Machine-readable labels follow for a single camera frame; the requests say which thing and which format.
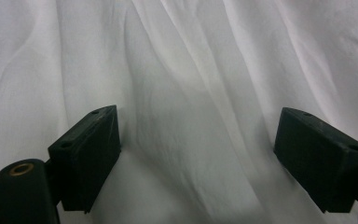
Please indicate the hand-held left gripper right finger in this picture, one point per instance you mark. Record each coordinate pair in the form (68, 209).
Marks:
(317, 158)

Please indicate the white garment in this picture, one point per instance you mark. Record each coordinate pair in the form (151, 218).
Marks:
(183, 62)

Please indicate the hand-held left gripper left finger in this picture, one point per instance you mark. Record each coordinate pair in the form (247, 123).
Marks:
(87, 155)

